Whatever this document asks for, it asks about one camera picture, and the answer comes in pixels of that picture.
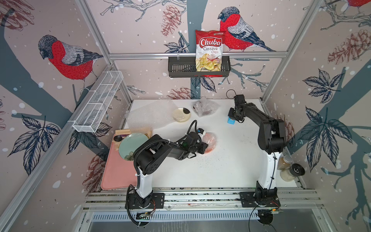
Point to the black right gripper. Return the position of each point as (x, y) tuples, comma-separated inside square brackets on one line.
[(229, 114)]

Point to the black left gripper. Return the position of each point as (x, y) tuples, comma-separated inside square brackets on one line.
[(203, 147)]

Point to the mint green floral plate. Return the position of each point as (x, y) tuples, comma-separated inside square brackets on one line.
[(129, 145)]

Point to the clear bubble wrap sheet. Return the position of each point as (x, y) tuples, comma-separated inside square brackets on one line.
[(206, 102), (211, 142)]

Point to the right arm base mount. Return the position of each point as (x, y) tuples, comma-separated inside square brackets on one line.
[(250, 200)]

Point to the cream plate with dark spot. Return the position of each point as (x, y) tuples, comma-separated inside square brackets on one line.
[(181, 114)]

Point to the blue tape dispenser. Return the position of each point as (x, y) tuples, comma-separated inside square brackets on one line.
[(231, 121)]

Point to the white wire mesh shelf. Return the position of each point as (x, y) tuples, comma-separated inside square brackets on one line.
[(94, 111)]

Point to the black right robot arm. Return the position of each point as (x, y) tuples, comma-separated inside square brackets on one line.
[(272, 140)]

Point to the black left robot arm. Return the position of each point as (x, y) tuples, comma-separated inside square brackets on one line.
[(150, 155)]

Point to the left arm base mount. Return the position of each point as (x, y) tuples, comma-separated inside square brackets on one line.
[(153, 200)]

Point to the Chuba cassava chips bag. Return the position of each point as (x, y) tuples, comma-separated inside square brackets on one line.
[(209, 50)]

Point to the black wire wall basket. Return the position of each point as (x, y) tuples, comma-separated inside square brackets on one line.
[(185, 67)]

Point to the pink plastic tray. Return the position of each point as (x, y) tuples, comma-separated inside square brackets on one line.
[(119, 171)]

